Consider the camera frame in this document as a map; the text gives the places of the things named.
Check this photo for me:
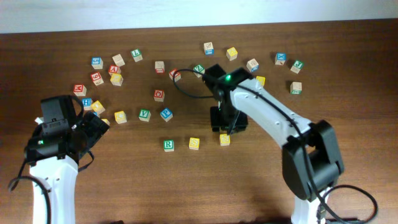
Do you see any yellow O block lower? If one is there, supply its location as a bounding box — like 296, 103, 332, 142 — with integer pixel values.
101, 119, 110, 126

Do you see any yellow C block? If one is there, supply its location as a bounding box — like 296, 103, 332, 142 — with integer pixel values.
114, 111, 127, 124

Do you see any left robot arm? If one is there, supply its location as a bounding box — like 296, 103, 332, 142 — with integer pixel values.
24, 95, 109, 223

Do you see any red side plain block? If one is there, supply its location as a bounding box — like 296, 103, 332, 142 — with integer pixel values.
155, 61, 165, 73

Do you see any green L block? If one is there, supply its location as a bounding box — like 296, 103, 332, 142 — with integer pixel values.
131, 49, 143, 62

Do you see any yellow o block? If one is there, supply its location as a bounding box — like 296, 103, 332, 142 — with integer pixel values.
91, 100, 105, 115
101, 119, 110, 126

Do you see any blue S block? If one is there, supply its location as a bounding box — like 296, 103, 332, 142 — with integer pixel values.
91, 57, 103, 70

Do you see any blue H block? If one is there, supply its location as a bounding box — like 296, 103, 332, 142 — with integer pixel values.
81, 98, 93, 111

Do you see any red a block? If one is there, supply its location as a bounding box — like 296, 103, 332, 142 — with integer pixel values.
108, 65, 121, 76
169, 68, 182, 82

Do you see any red 6 block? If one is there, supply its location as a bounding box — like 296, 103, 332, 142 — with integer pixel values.
90, 72, 104, 86

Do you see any red M block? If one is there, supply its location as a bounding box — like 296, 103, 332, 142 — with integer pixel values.
73, 84, 87, 96

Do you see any blue P block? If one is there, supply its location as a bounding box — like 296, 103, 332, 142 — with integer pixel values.
160, 108, 173, 122

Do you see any red A block centre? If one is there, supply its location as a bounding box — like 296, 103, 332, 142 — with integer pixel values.
169, 68, 182, 82

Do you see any blue X block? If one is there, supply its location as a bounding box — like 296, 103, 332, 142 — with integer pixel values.
275, 52, 287, 65

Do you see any yellow S block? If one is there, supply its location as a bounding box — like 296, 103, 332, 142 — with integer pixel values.
220, 134, 231, 146
188, 138, 200, 150

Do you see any green J block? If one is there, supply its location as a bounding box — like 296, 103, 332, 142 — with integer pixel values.
290, 60, 304, 74

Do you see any red Q block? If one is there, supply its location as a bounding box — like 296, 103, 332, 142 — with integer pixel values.
154, 90, 165, 102

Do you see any red A block left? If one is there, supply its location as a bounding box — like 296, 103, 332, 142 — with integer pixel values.
108, 65, 121, 76

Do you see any yellow top block far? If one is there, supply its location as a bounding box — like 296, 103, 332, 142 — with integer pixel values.
226, 47, 238, 61

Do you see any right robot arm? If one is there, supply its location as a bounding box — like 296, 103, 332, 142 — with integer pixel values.
202, 65, 345, 223

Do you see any blue side block far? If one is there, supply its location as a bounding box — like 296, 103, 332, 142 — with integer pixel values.
203, 42, 214, 55

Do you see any green V block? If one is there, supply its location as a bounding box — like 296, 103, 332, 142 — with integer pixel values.
138, 109, 151, 122

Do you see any plain wooden block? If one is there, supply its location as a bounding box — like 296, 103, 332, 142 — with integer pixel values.
112, 54, 125, 67

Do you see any blue D block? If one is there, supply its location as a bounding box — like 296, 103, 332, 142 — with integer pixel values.
246, 58, 259, 72

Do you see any yellow block pencil side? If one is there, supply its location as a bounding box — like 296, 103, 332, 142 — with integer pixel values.
256, 76, 266, 86

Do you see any yellow O block upper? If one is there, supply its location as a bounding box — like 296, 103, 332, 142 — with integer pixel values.
91, 100, 105, 115

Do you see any green r block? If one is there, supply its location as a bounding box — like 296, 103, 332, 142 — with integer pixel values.
164, 139, 175, 152
290, 82, 302, 95

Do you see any green Z block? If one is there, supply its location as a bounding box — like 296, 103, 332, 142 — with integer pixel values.
193, 64, 205, 78

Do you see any yellow block upper left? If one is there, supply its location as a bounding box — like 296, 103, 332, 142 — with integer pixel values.
110, 73, 124, 86

